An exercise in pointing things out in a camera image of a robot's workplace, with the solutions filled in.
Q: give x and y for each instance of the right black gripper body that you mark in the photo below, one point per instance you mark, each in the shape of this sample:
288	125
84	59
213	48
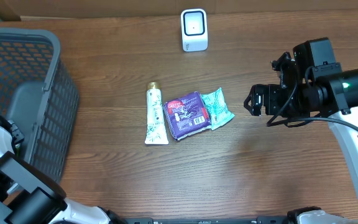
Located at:
277	98

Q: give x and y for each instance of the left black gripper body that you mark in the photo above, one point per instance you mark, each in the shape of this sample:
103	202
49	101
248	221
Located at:
20	137

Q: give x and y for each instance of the mint green snack packet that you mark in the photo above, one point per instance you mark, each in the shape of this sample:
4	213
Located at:
217	108

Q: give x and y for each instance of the purple pad package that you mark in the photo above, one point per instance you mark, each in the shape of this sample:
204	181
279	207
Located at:
187	115

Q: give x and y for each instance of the white tube gold cap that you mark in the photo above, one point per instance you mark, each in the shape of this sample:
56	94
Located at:
156	131

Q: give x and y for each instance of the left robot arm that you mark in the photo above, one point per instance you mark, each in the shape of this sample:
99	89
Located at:
29	196

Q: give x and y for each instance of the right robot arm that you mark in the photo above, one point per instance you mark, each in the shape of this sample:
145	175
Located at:
313	87

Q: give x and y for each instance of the white barcode scanner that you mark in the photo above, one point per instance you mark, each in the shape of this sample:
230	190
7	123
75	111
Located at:
194	30

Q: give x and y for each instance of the grey plastic shopping basket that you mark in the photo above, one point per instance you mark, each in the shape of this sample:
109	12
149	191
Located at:
39	96

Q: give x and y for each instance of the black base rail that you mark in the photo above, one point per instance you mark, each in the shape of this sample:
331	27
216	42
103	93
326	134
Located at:
306	215

